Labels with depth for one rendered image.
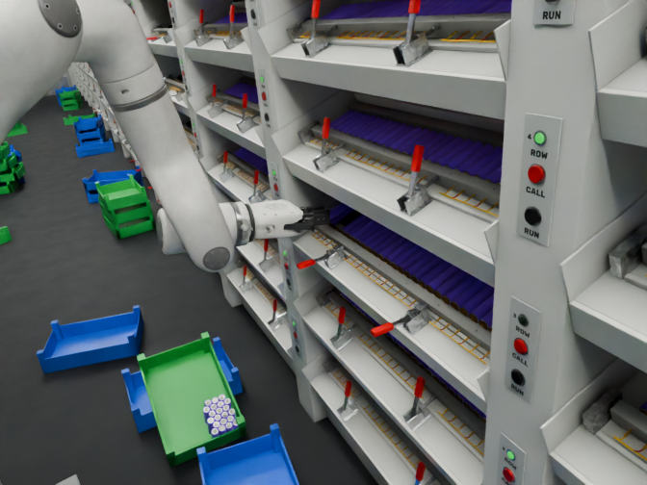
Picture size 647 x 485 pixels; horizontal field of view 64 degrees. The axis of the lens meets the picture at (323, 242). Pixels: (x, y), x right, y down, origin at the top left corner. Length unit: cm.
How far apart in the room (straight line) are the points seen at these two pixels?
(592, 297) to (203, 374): 119
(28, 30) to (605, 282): 62
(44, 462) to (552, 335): 134
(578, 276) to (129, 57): 63
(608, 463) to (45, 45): 73
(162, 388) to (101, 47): 100
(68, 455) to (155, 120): 102
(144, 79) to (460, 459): 75
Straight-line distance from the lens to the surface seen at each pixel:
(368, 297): 91
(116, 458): 153
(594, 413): 66
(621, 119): 48
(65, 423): 171
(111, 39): 80
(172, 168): 86
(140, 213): 285
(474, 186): 70
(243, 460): 140
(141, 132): 84
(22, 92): 66
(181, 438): 147
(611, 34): 48
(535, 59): 52
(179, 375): 156
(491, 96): 57
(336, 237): 105
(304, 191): 113
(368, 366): 106
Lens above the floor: 101
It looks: 25 degrees down
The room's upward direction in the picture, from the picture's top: 5 degrees counter-clockwise
